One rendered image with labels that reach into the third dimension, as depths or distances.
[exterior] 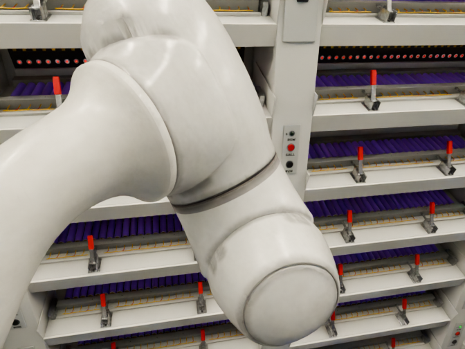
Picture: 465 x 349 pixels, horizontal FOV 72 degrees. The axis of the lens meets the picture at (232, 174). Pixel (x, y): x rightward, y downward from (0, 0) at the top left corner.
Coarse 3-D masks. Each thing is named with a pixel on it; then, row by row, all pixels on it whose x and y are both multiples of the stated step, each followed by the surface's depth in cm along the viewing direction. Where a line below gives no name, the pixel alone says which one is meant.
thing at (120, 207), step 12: (96, 204) 74; (108, 204) 75; (120, 204) 75; (132, 204) 75; (144, 204) 76; (156, 204) 76; (168, 204) 77; (84, 216) 75; (96, 216) 76; (108, 216) 76; (120, 216) 77; (132, 216) 78; (144, 216) 78
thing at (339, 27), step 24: (336, 0) 72; (360, 0) 73; (384, 0) 77; (408, 0) 78; (432, 0) 79; (456, 0) 81; (336, 24) 67; (360, 24) 68; (384, 24) 69; (408, 24) 70; (432, 24) 71; (456, 24) 72
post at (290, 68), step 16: (320, 0) 64; (320, 16) 66; (256, 48) 82; (272, 48) 69; (288, 48) 67; (304, 48) 68; (272, 64) 70; (288, 64) 68; (304, 64) 69; (272, 80) 71; (288, 80) 70; (304, 80) 70; (288, 96) 71; (304, 96) 72; (288, 112) 73; (304, 112) 73; (272, 128) 74; (304, 128) 75; (304, 144) 77; (304, 160) 78; (288, 176) 79; (304, 176) 80
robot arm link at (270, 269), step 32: (224, 192) 24; (256, 192) 24; (288, 192) 26; (192, 224) 25; (224, 224) 24; (256, 224) 23; (288, 224) 23; (224, 256) 23; (256, 256) 21; (288, 256) 21; (320, 256) 22; (224, 288) 22; (256, 288) 21; (288, 288) 21; (320, 288) 22; (256, 320) 21; (288, 320) 21; (320, 320) 22
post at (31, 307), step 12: (0, 60) 75; (24, 300) 80; (36, 300) 84; (24, 312) 82; (36, 312) 83; (36, 324) 84; (12, 336) 84; (24, 336) 84; (36, 336) 85; (12, 348) 85; (36, 348) 87; (48, 348) 89
